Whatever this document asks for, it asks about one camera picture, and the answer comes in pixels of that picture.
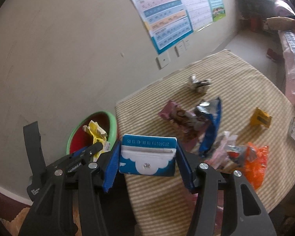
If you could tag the silver crumpled wrapper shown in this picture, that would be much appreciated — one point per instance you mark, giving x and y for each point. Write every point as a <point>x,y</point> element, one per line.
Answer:
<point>198,83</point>

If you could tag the blue bordered wall poster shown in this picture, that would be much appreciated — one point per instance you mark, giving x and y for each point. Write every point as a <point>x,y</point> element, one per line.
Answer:
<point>162,17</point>

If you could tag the orange plastic bag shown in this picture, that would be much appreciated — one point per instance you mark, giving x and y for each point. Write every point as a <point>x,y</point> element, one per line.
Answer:
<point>258,172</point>

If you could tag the beige striped tablecloth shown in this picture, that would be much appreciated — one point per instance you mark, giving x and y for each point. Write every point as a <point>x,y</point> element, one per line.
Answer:
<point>236,78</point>

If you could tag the white wall socket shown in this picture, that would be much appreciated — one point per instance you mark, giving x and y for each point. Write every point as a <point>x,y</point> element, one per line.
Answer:
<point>180,49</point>
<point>163,61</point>
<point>187,43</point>

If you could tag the white wall chart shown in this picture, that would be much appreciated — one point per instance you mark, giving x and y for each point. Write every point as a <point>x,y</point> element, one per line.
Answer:
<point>196,5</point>

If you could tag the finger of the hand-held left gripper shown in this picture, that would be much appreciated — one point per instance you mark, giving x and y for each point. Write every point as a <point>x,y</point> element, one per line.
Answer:
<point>76,164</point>

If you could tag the grey red snack wrapper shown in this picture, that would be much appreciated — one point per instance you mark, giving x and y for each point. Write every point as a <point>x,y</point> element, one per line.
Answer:
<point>238,156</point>

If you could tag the blue white milk carton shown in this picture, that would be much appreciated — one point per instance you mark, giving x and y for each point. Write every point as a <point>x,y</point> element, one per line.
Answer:
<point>147,169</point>

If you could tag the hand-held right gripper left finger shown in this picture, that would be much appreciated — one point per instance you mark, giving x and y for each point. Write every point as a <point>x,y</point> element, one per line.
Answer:
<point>111,169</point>

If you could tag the brown pink snack wrapper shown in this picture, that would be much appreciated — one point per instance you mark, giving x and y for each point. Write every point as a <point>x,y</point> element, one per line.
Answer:
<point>179,118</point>

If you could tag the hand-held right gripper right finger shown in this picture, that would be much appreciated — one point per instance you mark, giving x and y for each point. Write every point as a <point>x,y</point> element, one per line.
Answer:
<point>186,174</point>

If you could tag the dark cabinet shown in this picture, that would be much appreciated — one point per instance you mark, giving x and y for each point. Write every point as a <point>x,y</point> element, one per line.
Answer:
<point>248,5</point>

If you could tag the red slipper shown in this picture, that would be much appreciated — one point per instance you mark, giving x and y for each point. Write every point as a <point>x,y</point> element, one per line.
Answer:
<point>272,54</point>

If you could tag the yellow crumpled wrapper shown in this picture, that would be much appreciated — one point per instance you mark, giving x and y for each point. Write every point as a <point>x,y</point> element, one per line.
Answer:
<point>94,130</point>

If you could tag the beige cushion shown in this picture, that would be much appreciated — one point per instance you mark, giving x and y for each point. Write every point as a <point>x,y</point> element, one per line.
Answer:
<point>280,23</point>

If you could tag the blue snack bag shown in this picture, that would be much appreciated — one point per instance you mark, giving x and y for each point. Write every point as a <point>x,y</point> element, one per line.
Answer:
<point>212,127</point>

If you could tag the green bordered wall poster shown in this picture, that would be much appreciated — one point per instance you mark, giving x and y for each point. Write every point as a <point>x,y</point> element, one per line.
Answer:
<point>215,0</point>

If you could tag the pink white wrapper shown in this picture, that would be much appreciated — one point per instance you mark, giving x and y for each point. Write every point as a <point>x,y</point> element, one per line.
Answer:
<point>218,152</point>

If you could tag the yellow snack packet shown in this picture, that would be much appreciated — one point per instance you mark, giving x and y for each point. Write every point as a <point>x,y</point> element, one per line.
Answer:
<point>259,118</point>

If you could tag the green bin with red inside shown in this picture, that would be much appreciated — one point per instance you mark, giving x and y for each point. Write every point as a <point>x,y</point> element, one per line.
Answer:
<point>100,118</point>

